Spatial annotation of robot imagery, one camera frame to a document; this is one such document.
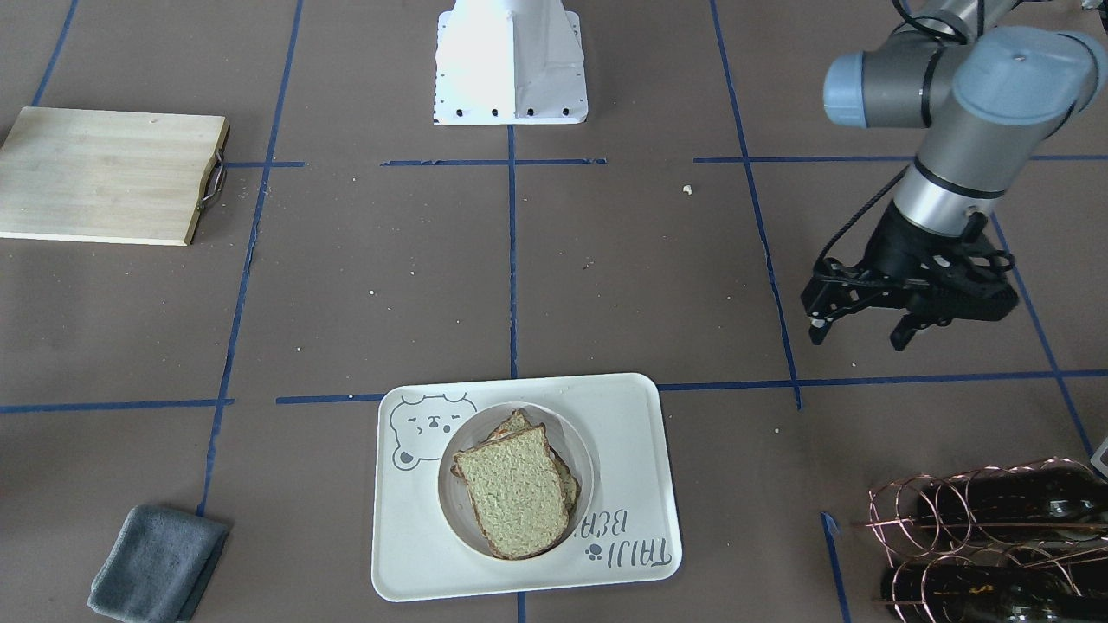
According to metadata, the white round plate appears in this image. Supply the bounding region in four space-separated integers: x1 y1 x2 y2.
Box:
438 401 596 561

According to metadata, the copper wire bottle rack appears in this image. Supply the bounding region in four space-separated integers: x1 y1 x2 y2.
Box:
861 458 1107 622

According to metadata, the wooden cutting board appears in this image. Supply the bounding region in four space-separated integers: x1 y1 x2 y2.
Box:
1 106 229 246

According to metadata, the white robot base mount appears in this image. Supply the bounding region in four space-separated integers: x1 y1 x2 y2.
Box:
433 1 589 126

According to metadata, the dark green wine bottle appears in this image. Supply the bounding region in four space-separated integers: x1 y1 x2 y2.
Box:
917 464 1107 544

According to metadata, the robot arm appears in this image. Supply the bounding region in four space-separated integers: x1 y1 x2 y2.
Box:
801 1 1105 350

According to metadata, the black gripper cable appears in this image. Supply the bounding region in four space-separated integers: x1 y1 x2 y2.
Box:
815 168 905 269

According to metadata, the bread slice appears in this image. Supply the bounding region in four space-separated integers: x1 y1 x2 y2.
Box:
454 423 579 561
484 408 581 514

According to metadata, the grey folded cloth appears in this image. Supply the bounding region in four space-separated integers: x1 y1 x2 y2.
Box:
88 504 229 622

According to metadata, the cream bear tray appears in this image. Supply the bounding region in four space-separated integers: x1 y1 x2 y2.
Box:
370 372 684 602

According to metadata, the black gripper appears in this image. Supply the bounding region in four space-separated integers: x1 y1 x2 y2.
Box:
801 202 1020 353

